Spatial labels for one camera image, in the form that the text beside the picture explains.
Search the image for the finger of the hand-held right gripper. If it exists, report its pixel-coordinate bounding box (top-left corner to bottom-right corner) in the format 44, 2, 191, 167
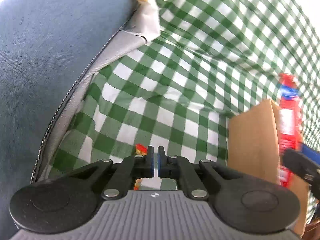
281, 144, 320, 188

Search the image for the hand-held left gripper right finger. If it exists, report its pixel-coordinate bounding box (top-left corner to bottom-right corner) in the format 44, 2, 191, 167
157, 146, 240, 201

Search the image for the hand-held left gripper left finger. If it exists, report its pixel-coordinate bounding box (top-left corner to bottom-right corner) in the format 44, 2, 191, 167
66, 145, 155, 200

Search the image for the small red-ended snack packet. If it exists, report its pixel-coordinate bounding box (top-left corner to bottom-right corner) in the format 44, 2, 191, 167
134, 144, 148, 190

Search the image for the red snack box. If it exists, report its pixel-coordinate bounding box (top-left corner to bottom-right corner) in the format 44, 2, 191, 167
277, 73, 305, 188

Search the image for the cardboard box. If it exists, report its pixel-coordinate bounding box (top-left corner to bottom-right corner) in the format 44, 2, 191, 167
227, 99, 313, 238

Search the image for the green checked cloth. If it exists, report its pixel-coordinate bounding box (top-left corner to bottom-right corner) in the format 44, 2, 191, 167
37, 0, 320, 224

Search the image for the grey zippered cushion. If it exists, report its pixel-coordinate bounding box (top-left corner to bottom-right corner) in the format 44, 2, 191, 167
30, 0, 161, 184

